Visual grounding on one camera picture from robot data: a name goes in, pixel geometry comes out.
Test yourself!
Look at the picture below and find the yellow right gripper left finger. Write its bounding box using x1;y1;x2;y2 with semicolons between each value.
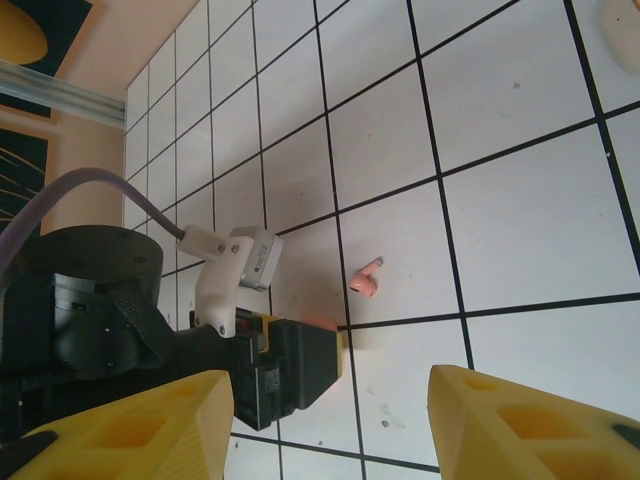
0;370;234;480

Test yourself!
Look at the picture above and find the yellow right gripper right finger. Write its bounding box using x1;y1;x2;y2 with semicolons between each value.
428;364;640;480

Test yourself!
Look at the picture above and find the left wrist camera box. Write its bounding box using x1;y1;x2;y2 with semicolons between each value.
174;224;286;337

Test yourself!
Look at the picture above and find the aluminium frame post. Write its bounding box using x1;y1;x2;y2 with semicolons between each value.
0;58;126;129

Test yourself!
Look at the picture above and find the pink wireless earbud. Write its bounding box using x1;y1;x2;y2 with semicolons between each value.
348;255;386;300

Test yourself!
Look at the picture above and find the cream earbud charging case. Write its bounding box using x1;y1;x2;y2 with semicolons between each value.
597;0;640;76

